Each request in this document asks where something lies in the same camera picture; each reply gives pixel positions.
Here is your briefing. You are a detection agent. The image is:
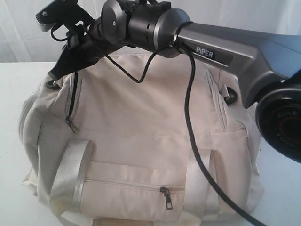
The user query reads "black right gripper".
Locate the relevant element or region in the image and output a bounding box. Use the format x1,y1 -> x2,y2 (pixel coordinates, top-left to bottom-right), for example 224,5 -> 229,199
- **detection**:
48,28 -> 105,80

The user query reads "thin black camera cable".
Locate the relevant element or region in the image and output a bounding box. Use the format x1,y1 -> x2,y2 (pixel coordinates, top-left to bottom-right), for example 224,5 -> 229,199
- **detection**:
49,22 -> 177,83

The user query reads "cream duffel bag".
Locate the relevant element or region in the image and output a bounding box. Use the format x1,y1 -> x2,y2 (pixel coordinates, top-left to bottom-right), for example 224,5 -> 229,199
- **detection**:
19,55 -> 263,226

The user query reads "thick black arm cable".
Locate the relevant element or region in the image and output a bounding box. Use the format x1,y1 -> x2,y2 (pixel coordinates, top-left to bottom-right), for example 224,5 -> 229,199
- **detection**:
171,22 -> 263,226

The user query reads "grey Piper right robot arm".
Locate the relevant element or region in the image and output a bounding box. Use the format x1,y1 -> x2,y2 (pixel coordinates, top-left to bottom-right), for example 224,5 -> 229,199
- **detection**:
49,0 -> 301,162

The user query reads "white backdrop curtain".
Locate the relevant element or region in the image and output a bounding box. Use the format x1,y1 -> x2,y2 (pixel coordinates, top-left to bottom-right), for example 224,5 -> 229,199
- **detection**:
0,0 -> 301,63

